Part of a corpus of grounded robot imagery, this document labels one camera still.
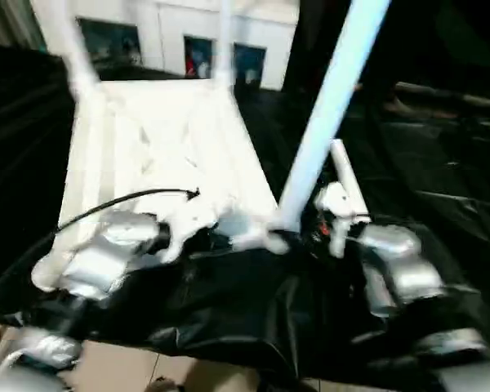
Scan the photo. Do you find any beige curtain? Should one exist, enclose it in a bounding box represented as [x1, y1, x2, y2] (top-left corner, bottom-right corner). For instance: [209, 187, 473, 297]
[0, 0, 42, 51]

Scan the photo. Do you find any black work mat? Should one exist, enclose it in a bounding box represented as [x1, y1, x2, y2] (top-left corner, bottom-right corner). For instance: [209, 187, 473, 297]
[0, 44, 490, 392]

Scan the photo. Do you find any white plastic table leg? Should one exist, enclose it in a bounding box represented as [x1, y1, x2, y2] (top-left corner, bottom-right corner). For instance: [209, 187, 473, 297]
[56, 0, 104, 100]
[274, 0, 394, 233]
[329, 137, 372, 225]
[213, 0, 237, 90]

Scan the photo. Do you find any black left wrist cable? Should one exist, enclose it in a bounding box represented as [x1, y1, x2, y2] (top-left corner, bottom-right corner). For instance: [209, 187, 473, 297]
[54, 186, 202, 234]

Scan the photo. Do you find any white sideboard cabinet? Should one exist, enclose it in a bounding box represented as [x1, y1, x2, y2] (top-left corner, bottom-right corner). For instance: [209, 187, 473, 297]
[36, 0, 302, 91]

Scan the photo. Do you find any white plastic table top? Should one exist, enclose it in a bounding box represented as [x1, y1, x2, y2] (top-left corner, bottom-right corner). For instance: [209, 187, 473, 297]
[29, 76, 292, 294]

